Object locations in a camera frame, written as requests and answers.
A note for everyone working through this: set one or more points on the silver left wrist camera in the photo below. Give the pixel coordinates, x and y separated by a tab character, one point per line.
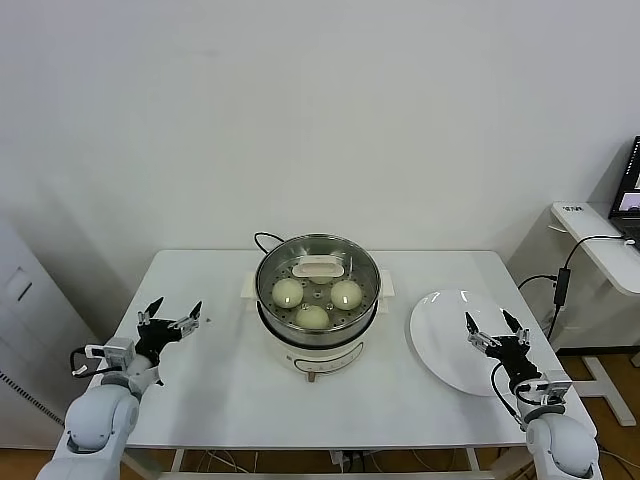
117	355

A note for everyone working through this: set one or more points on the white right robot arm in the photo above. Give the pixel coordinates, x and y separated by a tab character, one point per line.
560	445

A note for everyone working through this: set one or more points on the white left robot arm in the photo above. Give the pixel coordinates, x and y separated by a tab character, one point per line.
100	415

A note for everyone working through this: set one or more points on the white power strip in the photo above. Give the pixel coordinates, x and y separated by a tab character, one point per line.
345	460

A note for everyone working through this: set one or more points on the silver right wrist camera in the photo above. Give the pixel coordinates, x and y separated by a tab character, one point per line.
552	387

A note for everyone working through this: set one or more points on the cream electric cooking pot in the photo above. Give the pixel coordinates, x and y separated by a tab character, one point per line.
320	355

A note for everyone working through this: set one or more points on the grey metal cabinet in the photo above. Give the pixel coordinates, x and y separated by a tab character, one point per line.
30	325

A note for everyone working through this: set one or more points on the white steamed baozi bun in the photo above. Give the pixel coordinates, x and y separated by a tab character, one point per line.
346	296
312	318
320	280
287	294

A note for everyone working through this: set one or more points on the large white round plate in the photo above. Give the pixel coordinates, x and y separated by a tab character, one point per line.
440	345

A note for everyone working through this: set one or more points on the perforated steel steamer basket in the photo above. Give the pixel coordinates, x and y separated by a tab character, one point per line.
310	337

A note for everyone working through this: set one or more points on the black open laptop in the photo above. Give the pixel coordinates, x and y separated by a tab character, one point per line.
627	190

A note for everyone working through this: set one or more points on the round glass pot lid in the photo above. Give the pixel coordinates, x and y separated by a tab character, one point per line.
320	267

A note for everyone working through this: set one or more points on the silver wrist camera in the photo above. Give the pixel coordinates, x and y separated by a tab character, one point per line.
552	387
117	355

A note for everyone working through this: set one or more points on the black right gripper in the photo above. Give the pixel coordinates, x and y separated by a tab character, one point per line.
515	357

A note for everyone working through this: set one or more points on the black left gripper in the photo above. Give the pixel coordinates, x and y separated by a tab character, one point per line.
157	342

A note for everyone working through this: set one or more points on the white table leg frame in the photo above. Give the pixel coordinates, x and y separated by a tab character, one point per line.
178	462

